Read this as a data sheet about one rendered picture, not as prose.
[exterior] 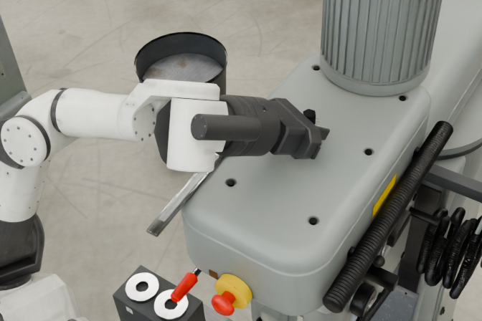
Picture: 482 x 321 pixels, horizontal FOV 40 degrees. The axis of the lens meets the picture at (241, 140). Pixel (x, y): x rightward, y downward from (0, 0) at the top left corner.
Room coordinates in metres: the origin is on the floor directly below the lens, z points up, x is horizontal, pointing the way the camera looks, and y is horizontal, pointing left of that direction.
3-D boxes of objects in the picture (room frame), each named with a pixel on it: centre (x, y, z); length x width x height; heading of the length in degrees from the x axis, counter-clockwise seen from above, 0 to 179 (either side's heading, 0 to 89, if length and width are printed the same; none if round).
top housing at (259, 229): (0.79, -0.12, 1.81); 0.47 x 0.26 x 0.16; 144
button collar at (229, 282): (0.59, 0.03, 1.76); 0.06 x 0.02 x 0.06; 54
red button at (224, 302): (0.57, 0.04, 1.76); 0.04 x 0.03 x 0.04; 54
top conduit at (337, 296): (0.72, -0.25, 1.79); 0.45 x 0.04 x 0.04; 144
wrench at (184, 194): (0.71, 0.07, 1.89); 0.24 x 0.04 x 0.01; 147
